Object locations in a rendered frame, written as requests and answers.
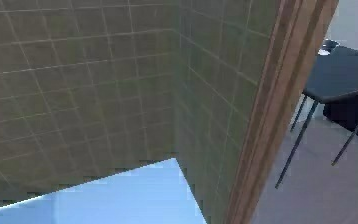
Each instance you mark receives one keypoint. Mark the black table thin legs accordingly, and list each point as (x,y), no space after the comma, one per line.
(340,75)

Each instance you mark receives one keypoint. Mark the dark bowl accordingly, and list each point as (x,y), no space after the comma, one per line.
(329,43)

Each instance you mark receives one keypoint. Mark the brown wooden door frame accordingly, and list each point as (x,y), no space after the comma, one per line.
(280,110)

